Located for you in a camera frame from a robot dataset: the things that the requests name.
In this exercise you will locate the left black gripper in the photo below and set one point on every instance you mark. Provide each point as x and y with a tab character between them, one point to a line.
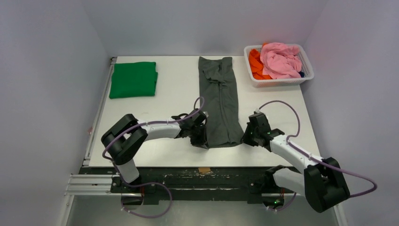
199	134

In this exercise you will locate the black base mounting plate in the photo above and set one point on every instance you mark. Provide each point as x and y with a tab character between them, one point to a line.
155	184

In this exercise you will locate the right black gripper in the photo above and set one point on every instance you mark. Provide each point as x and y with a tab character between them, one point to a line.
250	134

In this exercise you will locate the pink crumpled t-shirt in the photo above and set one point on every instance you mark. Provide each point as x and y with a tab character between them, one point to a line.
281	61

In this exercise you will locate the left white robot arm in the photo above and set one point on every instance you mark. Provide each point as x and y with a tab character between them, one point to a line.
123	140

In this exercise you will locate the brown tape piece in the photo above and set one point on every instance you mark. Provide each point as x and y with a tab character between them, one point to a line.
204	170

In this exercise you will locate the dark grey t-shirt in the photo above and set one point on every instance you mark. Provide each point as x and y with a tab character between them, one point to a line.
217	84

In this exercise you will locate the orange t-shirt in basket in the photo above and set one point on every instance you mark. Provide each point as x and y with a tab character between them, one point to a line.
256	66

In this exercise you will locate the folded green t-shirt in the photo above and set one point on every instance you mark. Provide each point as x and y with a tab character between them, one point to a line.
133	80

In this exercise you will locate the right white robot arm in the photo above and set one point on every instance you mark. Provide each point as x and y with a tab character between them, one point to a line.
319	180

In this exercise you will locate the white plastic laundry basket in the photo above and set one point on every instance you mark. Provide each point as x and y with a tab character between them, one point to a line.
306	68

